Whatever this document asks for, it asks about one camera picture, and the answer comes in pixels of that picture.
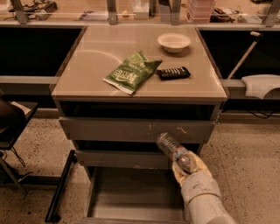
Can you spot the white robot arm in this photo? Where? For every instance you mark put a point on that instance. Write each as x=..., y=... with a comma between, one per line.
x=209, y=212

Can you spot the grey drawer cabinet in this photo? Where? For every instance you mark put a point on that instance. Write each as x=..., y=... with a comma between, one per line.
x=81, y=91

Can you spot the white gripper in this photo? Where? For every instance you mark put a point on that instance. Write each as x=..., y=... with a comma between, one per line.
x=200, y=183

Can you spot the grey bottom drawer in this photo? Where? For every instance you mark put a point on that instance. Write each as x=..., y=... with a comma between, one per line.
x=133, y=196

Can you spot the pink stacked bins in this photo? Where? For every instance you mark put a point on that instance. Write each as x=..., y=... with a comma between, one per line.
x=199, y=11

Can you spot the clear plastic water bottle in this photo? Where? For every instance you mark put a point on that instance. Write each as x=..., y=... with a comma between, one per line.
x=175, y=151

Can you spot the white paper bowl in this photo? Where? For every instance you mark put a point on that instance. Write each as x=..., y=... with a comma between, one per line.
x=173, y=42

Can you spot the black table leg base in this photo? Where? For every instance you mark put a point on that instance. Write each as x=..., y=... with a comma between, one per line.
x=52, y=215

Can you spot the grey middle drawer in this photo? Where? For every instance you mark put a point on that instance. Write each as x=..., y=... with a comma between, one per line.
x=124, y=159

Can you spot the white stick handle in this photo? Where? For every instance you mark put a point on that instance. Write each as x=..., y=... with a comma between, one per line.
x=257, y=36

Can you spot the black chair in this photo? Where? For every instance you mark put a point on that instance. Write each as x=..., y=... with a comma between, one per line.
x=14, y=116

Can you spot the green chip bag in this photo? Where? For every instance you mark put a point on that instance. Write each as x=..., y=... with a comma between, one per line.
x=132, y=73

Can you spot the black snack bar wrapper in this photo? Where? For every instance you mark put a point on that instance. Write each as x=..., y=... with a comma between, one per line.
x=173, y=73

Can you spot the grey top drawer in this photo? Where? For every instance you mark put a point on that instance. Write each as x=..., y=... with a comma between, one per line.
x=135, y=130

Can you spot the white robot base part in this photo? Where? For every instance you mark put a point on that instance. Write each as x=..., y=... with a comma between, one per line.
x=259, y=85

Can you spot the grey drawer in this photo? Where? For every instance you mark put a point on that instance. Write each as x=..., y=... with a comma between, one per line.
x=124, y=159
x=133, y=196
x=135, y=130

